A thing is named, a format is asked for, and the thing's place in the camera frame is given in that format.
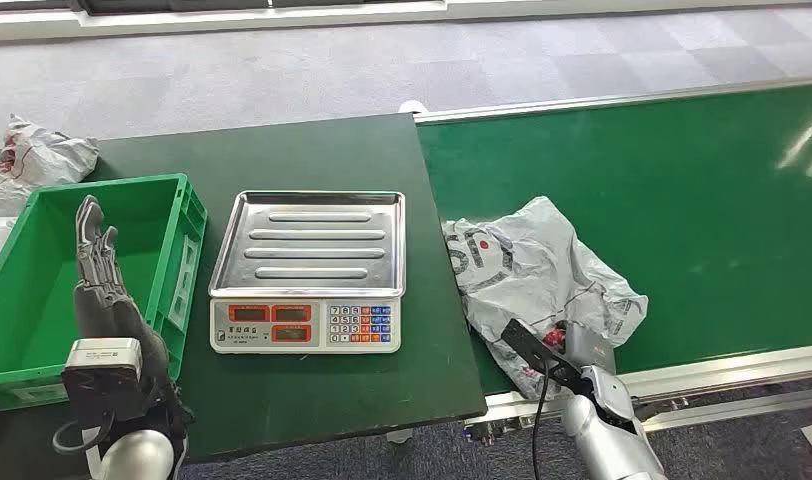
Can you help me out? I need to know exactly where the green conveyor belt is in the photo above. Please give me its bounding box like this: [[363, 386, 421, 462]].
[[415, 82, 812, 399]]

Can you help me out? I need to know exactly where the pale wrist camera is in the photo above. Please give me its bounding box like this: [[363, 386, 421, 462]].
[[499, 319, 617, 393], [60, 337, 146, 427]]

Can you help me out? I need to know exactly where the aluminium conveyor frame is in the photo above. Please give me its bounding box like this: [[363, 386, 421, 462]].
[[412, 74, 812, 446]]

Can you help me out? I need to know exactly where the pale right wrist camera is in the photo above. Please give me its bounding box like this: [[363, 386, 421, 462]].
[[499, 319, 617, 393]]

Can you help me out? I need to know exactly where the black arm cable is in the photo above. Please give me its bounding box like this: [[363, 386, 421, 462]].
[[52, 411, 117, 458], [531, 360, 554, 480]]

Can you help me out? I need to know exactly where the dark green table board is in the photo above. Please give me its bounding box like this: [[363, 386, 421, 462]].
[[0, 112, 489, 480]]

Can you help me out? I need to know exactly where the white electronic scale steel tray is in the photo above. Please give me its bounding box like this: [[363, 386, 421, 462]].
[[207, 190, 407, 356]]

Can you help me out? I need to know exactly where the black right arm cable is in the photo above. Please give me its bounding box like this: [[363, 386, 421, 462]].
[[531, 360, 554, 480]]

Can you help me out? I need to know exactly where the green plastic crate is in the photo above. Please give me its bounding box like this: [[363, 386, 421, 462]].
[[0, 173, 209, 412]]

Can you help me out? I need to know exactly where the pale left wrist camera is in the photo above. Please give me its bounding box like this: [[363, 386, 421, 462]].
[[60, 337, 146, 427]]

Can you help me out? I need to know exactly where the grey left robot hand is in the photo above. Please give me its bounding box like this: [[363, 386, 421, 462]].
[[73, 194, 140, 314]]

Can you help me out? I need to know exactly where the grey plastic mailer package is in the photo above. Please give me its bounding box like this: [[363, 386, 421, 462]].
[[442, 195, 650, 403]]

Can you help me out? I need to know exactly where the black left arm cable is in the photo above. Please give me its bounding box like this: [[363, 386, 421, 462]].
[[52, 411, 117, 458]]

